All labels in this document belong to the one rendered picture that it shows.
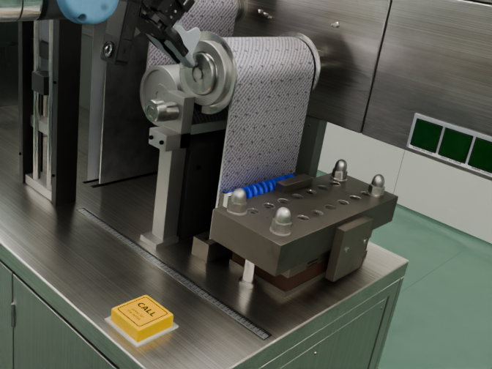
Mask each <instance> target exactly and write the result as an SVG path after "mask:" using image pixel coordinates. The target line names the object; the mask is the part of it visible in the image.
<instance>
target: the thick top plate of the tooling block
mask: <svg viewBox="0 0 492 369"><path fill-rule="evenodd" d="M331 175H332V173H329V174H325V175H323V176H318V177H316V178H313V181H312V185H310V186H307V187H303V188H301V189H298V190H294V191H291V192H289V193H285V194H282V193H280V192H278V191H276V190H273V191H270V192H268V193H263V194H260V195H256V196H253V197H251V198H246V202H247V209H246V210H247V214H246V215H242V216H236V215H232V214H230V213H228V212H227V208H226V207H224V206H220V207H218V208H215V209H214V210H213V216H212V226H211V232H210V238H211V239H213V240H215V241H216V242H218V243H220V244H221V245H223V246H224V247H227V248H228V249H229V250H231V251H233V252H235V253H236V254H238V255H239V256H241V257H243V258H245V259H246V260H248V261H249V262H251V263H253V264H255V265H256V266H257V267H260V268H261V269H263V270H264V271H266V272H268V273H269V274H271V275H273V276H275V277H276V276H278V275H280V274H282V273H284V272H286V271H288V270H290V269H293V268H294V267H297V266H299V265H300V264H303V263H305V262H307V261H309V260H311V259H313V258H315V257H317V256H320V255H322V254H324V253H326V252H328V251H330V250H331V249H332V243H333V240H334V236H335V231H336V228H337V227H338V226H341V225H343V224H344V223H347V222H349V221H352V220H354V219H357V218H358V217H361V216H363V215H366V216H368V217H371V218H373V221H372V224H371V227H370V231H372V230H374V229H376V228H378V227H380V226H382V225H385V224H387V223H389V222H391V221H392V218H393V215H394V212H395V207H396V204H397V201H398V196H397V195H394V194H392V193H389V192H387V191H384V197H382V198H377V197H373V196H371V195H368V194H367V190H368V187H369V184H368V183H366V182H363V181H361V180H358V179H355V178H354V177H352V176H349V175H347V177H346V178H347V180H346V181H345V182H339V181H335V180H334V179H331V178H330V176H331ZM281 207H286V208H288V209H289V211H290V213H291V219H290V221H291V234H290V235H288V236H278V235H275V234H273V233H272V232H271V231H270V230H269V229H270V227H271V225H272V218H274V217H275V213H276V211H277V210H278V209H279V208H281Z"/></svg>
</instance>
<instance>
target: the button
mask: <svg viewBox="0 0 492 369"><path fill-rule="evenodd" d="M173 317H174V315H173V314H172V313H171V312H169V311H168V310H166V309H165V308H164V307H163V306H162V305H160V304H159V303H157V302H156V301H154V300H153V299H152V298H151V297H149V296H148V295H144V296H142V297H139V298H137V299H134V300H131V301H129V302H126V303H124V304H122V305H119V306H117V307H114V308H112V310H111V320H112V322H113V323H115V324H116V325H117V326H118V327H119V328H121V329H122V330H123V331H124V332H126V333H127V334H128V335H129V336H130V337H131V338H132V339H133V340H135V341H136V342H137V343H138V342H140V341H142V340H144V339H146V338H148V337H150V336H152V335H155V334H157V333H158V332H161V331H163V330H164V329H167V328H169V327H172V324H173Z"/></svg>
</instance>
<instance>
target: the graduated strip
mask: <svg viewBox="0 0 492 369"><path fill-rule="evenodd" d="M76 210H77V211H78V212H80V213H81V214H82V215H84V216H85V217H87V218H89V219H90V220H91V221H92V222H94V223H96V224H97V225H98V226H99V227H101V228H103V229H104V230H106V231H107V232H108V233H109V234H111V235H113V236H114V237H116V238H117V239H118V240H120V241H121V242H123V243H124V244H126V245H127V246H128V247H130V248H132V249H133V250H134V251H135V252H137V253H139V254H140V255H141V256H143V257H144V258H146V259H147V260H149V261H150V262H152V263H153V264H154V265H156V266H157V267H159V268H160V269H161V270H163V271H164V272H166V273H167V274H169V275H170V276H171V277H173V278H174V279H176V280H178V281H179V282H180V283H182V284H183V285H184V286H186V287H188V288H189V289H190V290H191V291H193V292H195V293H196V294H197V295H199V296H200V297H202V298H203V299H205V300H206V301H207V302H209V303H210V304H212V305H214V306H215V307H216V308H217V309H219V310H221V311H222V312H224V313H225V314H226V315H227V316H229V317H231V318H232V319H233V320H235V321H236V322H238V323H239V324H241V325H242V326H243V327H245V328H246V329H248V330H250V331H251V332H252V333H253V334H255V335H257V336H258V337H259V338H260V339H262V340H266V339H267V338H269V337H271V336H272V335H271V334H270V333H268V332H267V331H266V330H265V329H263V328H261V327H260V326H259V325H257V324H255V323H254V322H252V321H251V320H250V319H248V318H247V317H245V316H243V315H242V314H241V313H239V312H238V311H236V310H235V309H233V308H232V307H230V306H229V305H227V304H226V303H224V302H223V301H222V300H220V299H218V298H217V297H216V296H214V295H213V294H211V293H209V292H208V291H207V290H206V289H204V288H202V287H201V286H199V285H198V284H197V283H195V282H193V281H192V280H191V279H190V278H188V277H186V276H185V275H183V274H182V273H181V272H179V271H177V270H176V269H174V268H173V267H172V266H170V265H169V264H167V263H166V262H164V261H163V260H161V259H160V258H158V257H157V256H155V255H154V254H153V253H151V252H149V251H148V250H147V249H145V248H144V247H142V246H140V245H139V244H138V243H136V242H134V241H133V240H132V239H131V238H129V237H128V236H126V235H124V234H123V233H122V232H120V231H118V230H117V229H115V228H114V227H113V226H112V225H110V224H108V223H107V222H105V221H104V220H102V219H101V218H99V217H98V216H96V215H95V214H94V213H92V212H90V211H89V210H88V209H86V208H82V209H76Z"/></svg>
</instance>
